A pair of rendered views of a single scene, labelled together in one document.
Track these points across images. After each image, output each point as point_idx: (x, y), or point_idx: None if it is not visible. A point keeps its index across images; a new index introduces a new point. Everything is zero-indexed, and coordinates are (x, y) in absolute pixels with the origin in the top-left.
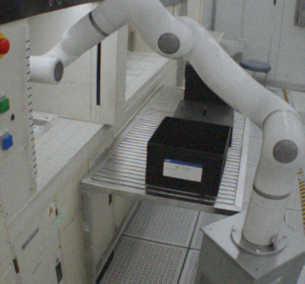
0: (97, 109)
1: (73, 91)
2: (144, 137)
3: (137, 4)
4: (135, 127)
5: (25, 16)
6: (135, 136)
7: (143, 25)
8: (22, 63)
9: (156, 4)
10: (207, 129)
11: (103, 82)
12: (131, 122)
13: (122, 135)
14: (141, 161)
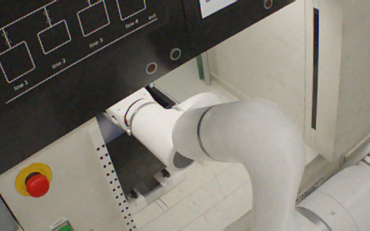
0: (311, 133)
1: (282, 95)
2: None
3: (254, 161)
4: None
5: (84, 120)
6: None
7: (253, 209)
8: (99, 173)
9: (282, 180)
10: None
11: (320, 103)
12: None
13: (356, 157)
14: None
